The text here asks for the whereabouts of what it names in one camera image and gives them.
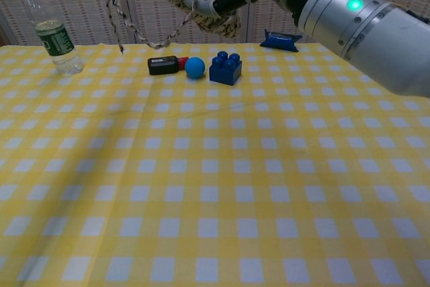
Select clear plastic water bottle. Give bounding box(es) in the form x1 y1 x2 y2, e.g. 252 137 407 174
15 0 84 77

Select bamboo folding screen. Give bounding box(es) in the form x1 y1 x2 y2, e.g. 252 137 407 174
0 0 430 47

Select yellow checked tablecloth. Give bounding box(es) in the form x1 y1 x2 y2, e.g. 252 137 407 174
0 42 430 287

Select blue ball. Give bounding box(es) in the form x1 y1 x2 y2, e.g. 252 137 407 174
184 56 206 80

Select blue foil packet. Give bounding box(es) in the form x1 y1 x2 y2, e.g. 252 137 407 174
259 28 304 53

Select black device with red cap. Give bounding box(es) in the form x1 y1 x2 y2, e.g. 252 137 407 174
146 54 189 77

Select blue toy building block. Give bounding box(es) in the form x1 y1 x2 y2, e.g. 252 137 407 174
208 50 243 86

